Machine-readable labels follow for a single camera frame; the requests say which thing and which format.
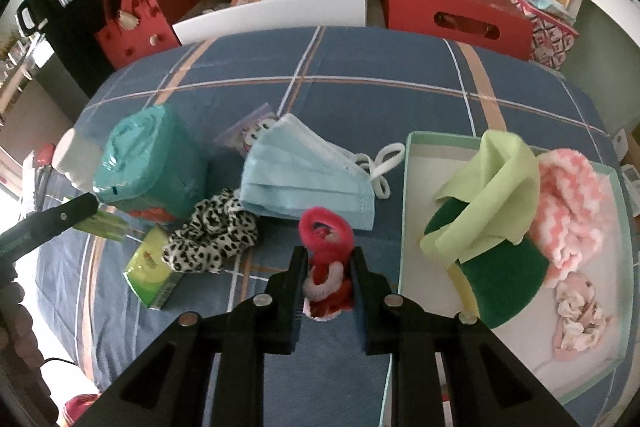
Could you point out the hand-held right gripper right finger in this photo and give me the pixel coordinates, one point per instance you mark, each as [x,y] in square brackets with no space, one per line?
[356,287]

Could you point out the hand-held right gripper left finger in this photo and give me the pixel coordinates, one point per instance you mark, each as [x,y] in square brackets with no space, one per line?
[301,287]

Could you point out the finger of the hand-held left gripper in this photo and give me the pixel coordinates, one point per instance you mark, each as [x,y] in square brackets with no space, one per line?
[45,227]

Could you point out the green striped packet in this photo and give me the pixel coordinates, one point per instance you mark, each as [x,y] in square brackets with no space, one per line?
[112,227]

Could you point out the yellow and green sponge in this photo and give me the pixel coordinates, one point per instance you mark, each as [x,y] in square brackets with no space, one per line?
[505,287]

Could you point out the light green cloth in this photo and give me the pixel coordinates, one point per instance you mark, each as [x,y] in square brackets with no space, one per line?
[500,187]

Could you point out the mint green shallow box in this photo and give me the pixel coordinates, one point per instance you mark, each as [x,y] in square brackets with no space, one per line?
[525,357]

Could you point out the pink floral scrunchie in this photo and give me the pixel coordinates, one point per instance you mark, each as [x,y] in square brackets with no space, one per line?
[575,322]

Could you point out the pink and white knit cloth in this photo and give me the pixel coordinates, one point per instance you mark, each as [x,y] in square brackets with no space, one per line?
[570,217]

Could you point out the person's left hand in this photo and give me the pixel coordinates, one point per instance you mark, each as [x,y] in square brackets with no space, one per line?
[11,312]

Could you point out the white round object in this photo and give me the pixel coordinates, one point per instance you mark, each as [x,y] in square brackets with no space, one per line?
[75,157]

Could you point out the leopard print scrunchie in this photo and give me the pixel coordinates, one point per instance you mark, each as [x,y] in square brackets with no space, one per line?
[210,232]

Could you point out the blue face mask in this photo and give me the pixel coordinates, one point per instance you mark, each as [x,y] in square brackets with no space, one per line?
[300,177]

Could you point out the green tissue pack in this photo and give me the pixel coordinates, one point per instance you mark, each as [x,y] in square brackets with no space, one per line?
[150,267]

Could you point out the teal plastic package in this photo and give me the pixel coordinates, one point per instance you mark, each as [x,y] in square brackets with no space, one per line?
[150,157]

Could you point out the cartoon bird card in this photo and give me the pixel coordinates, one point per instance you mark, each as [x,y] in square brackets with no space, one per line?
[245,134]

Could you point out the red object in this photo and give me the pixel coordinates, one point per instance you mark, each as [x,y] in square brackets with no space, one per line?
[80,407]

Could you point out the blue plaid blanket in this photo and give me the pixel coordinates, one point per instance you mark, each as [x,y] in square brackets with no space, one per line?
[375,97]

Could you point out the red tote bag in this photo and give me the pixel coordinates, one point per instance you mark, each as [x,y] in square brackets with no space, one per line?
[135,32]

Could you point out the white bed board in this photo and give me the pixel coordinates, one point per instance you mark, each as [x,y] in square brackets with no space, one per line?
[275,14]

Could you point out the red geometric patterned box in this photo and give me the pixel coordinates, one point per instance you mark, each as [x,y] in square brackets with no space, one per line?
[550,37]

